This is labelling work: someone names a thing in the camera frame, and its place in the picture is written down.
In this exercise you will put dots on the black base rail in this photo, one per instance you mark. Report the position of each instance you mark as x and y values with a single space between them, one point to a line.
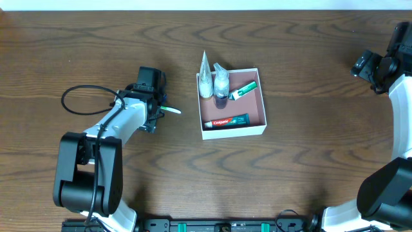
284 223

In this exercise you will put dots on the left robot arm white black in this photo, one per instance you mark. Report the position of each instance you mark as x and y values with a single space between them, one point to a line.
89 172

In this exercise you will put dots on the white box pink interior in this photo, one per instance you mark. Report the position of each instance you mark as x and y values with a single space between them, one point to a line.
252 104

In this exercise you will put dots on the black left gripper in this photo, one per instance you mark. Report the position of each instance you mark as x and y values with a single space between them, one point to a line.
158 107

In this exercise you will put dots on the green Colgate toothpaste tube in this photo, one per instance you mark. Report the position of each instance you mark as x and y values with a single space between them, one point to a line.
239 120

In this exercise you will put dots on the green white soap box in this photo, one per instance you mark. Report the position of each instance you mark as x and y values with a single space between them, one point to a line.
238 93

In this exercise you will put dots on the white Pantene tube gold cap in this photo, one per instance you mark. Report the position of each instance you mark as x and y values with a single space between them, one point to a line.
205 83

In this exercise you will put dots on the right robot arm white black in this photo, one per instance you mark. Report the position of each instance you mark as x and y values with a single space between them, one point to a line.
383 201

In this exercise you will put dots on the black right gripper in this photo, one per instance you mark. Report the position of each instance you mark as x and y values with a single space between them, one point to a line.
364 64

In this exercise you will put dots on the clear pump bottle blue liquid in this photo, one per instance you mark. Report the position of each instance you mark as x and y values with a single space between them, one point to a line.
221 86

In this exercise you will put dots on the green white toothbrush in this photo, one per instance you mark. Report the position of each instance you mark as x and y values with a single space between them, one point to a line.
171 109

